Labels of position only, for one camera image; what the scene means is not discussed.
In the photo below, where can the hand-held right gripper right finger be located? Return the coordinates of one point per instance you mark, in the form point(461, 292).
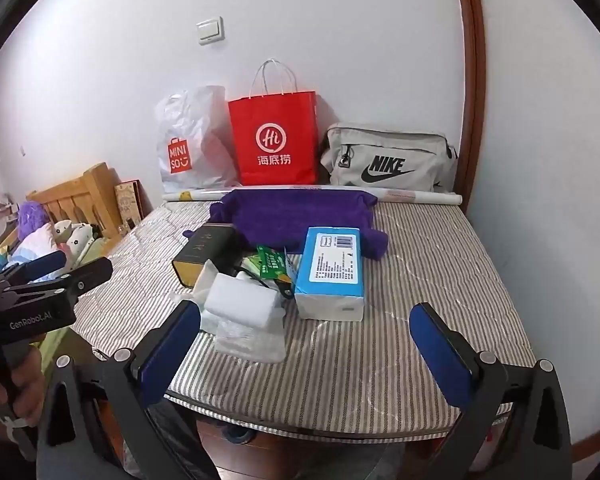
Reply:
point(442, 355)

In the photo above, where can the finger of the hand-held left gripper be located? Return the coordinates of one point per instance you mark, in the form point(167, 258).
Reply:
point(47, 263)
point(87, 274)

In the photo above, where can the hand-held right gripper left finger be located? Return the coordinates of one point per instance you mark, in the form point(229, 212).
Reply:
point(172, 355)

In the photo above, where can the light green wipes pack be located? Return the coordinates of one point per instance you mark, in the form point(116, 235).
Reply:
point(250, 264)

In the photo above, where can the dark green packet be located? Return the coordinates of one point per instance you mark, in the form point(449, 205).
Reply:
point(272, 262)

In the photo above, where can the person's left hand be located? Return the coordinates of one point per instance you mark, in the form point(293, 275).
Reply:
point(30, 385)

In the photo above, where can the white plush toy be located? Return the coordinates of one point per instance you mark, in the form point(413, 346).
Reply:
point(75, 237)

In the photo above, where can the purple plush toy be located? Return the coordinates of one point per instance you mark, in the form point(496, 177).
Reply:
point(32, 217)

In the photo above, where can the striped mattress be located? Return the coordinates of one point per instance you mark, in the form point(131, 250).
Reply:
point(380, 360)

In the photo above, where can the patterned book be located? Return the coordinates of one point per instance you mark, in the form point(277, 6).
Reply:
point(127, 205)

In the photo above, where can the wooden headboard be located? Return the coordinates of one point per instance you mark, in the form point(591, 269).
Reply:
point(95, 185)

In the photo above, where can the dark green tin box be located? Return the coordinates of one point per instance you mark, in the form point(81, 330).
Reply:
point(205, 247)

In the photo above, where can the blue tissue pack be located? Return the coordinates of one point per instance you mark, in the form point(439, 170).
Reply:
point(330, 270)

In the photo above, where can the rolled printed paper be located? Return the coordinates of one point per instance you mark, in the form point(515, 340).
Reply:
point(420, 196)

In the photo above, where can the white plastic shopping bag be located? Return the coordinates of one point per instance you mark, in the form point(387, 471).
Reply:
point(190, 120)

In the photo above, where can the purple towel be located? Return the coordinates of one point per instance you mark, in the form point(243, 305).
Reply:
point(300, 220)

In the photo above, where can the grey waist bag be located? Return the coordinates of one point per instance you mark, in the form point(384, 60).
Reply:
point(420, 150)

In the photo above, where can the red paper bag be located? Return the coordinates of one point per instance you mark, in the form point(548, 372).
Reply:
point(280, 110)

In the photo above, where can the white wall light switch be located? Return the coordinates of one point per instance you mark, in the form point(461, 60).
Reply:
point(211, 31)

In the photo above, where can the brown wooden door frame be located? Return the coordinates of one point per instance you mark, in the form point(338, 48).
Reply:
point(475, 60)

